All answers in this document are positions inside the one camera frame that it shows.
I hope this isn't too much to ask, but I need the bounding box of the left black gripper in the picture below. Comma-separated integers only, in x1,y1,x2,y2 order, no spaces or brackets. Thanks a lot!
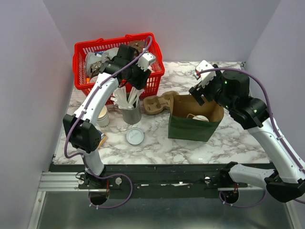
126,59,151,91

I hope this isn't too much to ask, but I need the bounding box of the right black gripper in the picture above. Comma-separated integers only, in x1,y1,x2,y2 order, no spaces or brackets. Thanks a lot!
189,69,235,111

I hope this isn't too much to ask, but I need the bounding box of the white plastic cup lid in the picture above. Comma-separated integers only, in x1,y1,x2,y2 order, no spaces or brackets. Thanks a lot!
193,115,209,122

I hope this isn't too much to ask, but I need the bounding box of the dark green paper bag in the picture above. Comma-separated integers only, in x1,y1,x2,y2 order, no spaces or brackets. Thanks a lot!
168,95,224,142

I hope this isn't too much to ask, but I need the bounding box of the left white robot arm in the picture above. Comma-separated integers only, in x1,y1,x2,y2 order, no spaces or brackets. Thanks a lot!
63,44,156,188

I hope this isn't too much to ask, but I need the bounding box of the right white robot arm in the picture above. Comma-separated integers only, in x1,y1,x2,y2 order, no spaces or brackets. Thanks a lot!
189,61,305,203

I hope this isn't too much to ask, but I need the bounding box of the red plastic shopping basket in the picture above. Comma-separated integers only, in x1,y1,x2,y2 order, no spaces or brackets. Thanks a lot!
72,32,165,99

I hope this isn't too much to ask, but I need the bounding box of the brown pulp cup carrier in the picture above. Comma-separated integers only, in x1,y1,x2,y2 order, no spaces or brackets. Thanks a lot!
143,91,179,115

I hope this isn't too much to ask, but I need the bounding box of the brown lid cream tub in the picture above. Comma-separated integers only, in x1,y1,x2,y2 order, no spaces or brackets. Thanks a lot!
128,40,145,53

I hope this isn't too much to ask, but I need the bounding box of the grey wrapped package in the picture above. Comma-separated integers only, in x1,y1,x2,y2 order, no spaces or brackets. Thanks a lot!
101,47,119,63

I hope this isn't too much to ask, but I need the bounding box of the metal straw holder cup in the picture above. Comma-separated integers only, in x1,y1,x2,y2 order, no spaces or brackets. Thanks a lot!
121,104,142,125

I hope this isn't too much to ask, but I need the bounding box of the patterned grey pouch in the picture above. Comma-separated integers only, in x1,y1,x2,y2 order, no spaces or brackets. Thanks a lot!
85,52,107,78

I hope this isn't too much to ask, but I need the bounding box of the stack of paper cups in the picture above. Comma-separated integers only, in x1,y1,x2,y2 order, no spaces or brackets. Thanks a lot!
96,106,110,127

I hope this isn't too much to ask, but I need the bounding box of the stack of white lids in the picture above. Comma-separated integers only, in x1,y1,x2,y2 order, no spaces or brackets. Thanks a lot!
126,127,144,146

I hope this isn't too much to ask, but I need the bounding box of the orange sponge blue label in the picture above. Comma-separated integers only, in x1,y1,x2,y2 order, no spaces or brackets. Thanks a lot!
98,130,108,149

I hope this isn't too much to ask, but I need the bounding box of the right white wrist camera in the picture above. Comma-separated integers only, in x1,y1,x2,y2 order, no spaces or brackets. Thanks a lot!
193,60,217,88

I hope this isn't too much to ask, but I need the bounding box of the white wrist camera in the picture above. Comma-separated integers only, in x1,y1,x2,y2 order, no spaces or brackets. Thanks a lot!
193,60,217,88
136,52,156,71

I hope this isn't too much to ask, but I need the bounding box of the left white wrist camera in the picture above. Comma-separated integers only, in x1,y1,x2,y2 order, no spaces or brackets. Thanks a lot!
136,52,156,71

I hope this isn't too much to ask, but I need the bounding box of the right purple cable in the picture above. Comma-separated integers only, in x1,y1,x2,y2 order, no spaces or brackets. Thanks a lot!
196,67,305,209

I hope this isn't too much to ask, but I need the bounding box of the purple cable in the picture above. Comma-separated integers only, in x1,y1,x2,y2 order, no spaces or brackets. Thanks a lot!
64,35,153,209
196,67,305,209

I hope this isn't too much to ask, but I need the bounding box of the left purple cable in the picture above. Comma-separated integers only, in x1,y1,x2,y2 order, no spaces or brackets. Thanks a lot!
64,35,153,209

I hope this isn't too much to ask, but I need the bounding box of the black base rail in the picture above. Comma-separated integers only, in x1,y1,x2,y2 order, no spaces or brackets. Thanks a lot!
39,164,256,198

